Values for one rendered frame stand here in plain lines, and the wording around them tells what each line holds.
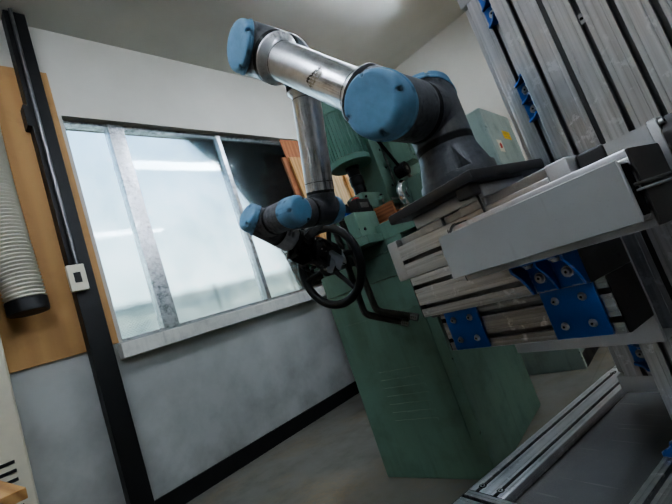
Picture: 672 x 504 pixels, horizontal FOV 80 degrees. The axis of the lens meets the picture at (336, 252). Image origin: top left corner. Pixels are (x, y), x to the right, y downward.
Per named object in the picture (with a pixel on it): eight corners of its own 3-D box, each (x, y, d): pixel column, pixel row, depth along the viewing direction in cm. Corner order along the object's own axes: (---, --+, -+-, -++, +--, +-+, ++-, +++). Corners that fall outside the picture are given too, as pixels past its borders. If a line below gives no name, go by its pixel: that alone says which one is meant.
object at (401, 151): (397, 167, 172) (385, 135, 173) (407, 168, 179) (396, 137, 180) (413, 157, 166) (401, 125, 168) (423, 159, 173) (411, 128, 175)
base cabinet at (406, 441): (385, 477, 152) (325, 301, 161) (448, 412, 197) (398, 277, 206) (499, 481, 124) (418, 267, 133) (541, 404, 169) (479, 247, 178)
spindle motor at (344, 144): (323, 176, 165) (299, 109, 169) (349, 177, 178) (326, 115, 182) (354, 156, 154) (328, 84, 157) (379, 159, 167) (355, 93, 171)
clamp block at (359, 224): (332, 250, 144) (324, 227, 145) (354, 246, 154) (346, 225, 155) (363, 236, 135) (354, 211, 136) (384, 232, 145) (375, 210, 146)
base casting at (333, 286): (326, 300, 161) (319, 279, 162) (398, 277, 206) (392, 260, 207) (419, 266, 133) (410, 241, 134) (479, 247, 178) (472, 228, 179)
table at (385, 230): (294, 276, 158) (289, 262, 159) (341, 265, 181) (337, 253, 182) (423, 218, 120) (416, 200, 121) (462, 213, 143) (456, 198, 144)
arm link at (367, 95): (455, 89, 71) (275, 26, 101) (409, 75, 61) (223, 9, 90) (429, 154, 77) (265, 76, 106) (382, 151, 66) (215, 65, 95)
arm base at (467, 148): (515, 167, 77) (496, 121, 79) (465, 176, 69) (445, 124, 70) (457, 198, 90) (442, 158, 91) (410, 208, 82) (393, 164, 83)
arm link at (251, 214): (251, 224, 96) (233, 232, 102) (286, 242, 102) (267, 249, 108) (258, 196, 99) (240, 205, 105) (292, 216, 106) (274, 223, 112)
